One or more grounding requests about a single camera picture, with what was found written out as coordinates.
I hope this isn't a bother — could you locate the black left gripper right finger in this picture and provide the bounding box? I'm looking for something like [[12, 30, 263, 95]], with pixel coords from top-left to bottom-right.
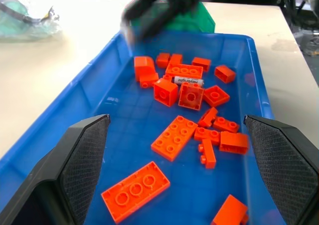
[[243, 114, 319, 225]]

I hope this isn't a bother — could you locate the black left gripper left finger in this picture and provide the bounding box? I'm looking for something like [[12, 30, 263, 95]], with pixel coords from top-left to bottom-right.
[[0, 113, 111, 225]]

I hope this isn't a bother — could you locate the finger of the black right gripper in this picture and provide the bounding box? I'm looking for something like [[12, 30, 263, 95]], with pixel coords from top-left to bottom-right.
[[120, 0, 163, 45], [139, 0, 199, 41]]

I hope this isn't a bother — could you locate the green plastic bin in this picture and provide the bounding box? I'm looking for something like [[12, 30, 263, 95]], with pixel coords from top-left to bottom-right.
[[129, 0, 216, 34]]

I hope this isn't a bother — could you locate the blue plastic bin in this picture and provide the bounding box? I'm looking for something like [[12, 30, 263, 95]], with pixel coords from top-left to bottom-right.
[[0, 30, 287, 225]]

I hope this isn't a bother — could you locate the orange long toy brick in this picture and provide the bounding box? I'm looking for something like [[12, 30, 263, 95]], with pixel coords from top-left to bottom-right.
[[165, 62, 204, 80]]

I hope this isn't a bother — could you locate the white AA battery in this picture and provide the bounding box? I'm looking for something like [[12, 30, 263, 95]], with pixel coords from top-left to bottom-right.
[[173, 76, 205, 87]]

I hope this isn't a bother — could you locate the orange square toy brick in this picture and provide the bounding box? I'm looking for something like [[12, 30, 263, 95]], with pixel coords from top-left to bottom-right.
[[153, 78, 179, 108], [177, 82, 205, 111]]

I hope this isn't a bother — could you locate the orange long flat brick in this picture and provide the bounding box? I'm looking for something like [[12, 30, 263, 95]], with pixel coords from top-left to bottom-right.
[[151, 115, 199, 163], [101, 161, 171, 225]]

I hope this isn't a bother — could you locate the orange square flat brick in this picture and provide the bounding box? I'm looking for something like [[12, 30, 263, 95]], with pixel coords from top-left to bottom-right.
[[203, 85, 231, 108]]

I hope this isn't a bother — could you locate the clear plastic bag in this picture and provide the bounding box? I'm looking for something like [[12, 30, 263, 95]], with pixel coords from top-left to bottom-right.
[[0, 0, 62, 41]]

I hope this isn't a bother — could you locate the dark cluttered equipment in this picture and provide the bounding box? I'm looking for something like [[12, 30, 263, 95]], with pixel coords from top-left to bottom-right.
[[276, 0, 319, 58]]

